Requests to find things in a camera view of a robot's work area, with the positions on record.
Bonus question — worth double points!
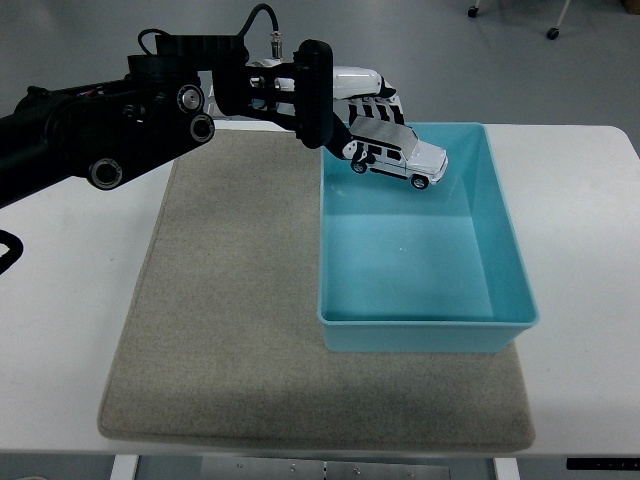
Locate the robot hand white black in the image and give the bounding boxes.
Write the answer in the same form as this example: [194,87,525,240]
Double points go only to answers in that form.
[322,64,407,162]

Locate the white toy car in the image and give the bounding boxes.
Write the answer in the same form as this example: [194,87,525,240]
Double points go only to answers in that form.
[349,117,449,192]

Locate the blue plastic box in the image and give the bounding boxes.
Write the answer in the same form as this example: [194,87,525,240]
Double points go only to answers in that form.
[316,120,541,354]

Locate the beige fabric mat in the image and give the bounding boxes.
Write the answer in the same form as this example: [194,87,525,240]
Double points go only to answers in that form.
[96,128,537,451]

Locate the grey metal plate with screws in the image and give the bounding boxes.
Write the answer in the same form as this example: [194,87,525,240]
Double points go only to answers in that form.
[199,456,452,480]

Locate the white table leg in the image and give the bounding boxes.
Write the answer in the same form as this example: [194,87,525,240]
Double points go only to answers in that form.
[492,457,522,480]
[109,454,140,480]

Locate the black table control panel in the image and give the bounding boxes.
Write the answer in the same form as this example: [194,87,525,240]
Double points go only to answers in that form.
[565,457,640,472]

